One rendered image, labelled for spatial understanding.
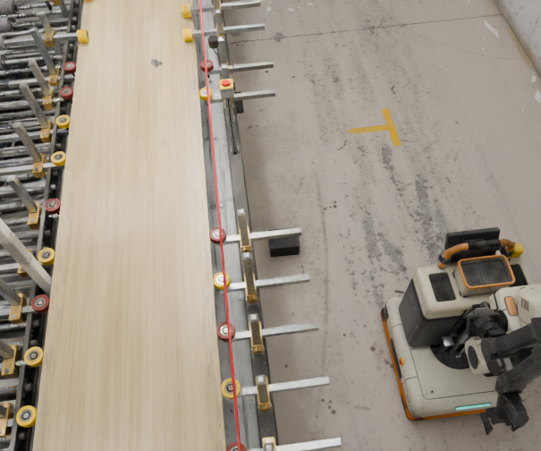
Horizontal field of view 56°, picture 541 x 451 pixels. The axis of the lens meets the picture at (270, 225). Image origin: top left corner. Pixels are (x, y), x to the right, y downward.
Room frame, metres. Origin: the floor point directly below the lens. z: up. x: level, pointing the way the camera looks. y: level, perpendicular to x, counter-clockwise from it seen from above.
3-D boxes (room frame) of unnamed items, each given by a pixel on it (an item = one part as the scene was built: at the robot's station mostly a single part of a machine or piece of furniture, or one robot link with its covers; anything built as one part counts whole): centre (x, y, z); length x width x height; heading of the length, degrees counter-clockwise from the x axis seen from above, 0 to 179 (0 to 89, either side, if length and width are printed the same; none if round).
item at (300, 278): (1.10, 0.04, 0.80); 0.43 x 0.03 x 0.04; 95
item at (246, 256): (1.05, 0.10, 0.94); 0.04 x 0.04 x 0.48; 5
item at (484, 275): (1.05, -0.98, 0.87); 0.23 x 0.15 x 0.11; 94
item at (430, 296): (1.03, -0.98, 0.59); 0.55 x 0.34 x 0.83; 94
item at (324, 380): (0.60, 0.00, 0.81); 0.43 x 0.03 x 0.04; 95
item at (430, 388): (0.93, -0.99, 0.16); 0.67 x 0.64 x 0.25; 4
